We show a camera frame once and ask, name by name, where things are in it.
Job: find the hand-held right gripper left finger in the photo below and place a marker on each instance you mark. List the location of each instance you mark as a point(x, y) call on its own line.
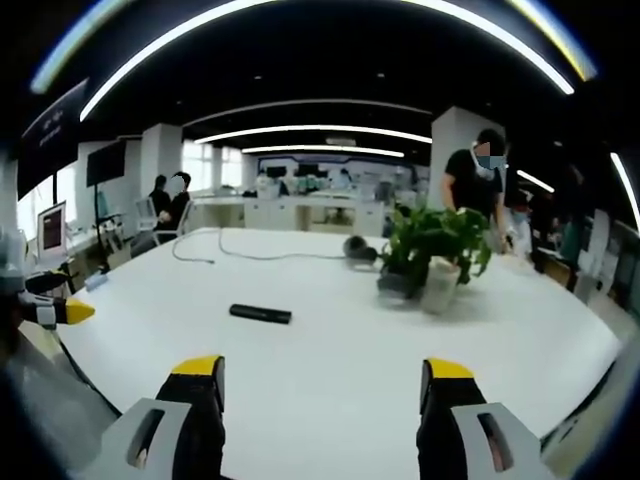
point(200, 420)

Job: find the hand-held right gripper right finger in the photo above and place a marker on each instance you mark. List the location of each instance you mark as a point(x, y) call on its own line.
point(450, 420)

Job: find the black remote control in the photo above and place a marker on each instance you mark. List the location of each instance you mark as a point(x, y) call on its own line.
point(260, 314)

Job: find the computer monitor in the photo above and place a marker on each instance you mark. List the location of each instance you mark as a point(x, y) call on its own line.
point(51, 231)

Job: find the white office chair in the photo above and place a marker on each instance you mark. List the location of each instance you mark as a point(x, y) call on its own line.
point(167, 225)

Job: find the white ribbed plant pot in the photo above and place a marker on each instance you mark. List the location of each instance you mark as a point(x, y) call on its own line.
point(440, 287)

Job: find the black hanging screen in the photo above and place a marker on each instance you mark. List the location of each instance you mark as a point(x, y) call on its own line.
point(50, 135)

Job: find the dark plant pot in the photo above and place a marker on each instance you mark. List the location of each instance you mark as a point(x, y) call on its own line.
point(397, 284)

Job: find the green potted plant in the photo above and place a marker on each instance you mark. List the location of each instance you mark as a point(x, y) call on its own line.
point(435, 237)

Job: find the dark round headphones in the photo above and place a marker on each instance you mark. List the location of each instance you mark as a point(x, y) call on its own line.
point(360, 249)

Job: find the white counter cabinets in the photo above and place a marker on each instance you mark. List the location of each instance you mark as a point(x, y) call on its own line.
point(290, 212)

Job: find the black wall screen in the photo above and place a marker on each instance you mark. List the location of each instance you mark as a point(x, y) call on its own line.
point(106, 164)

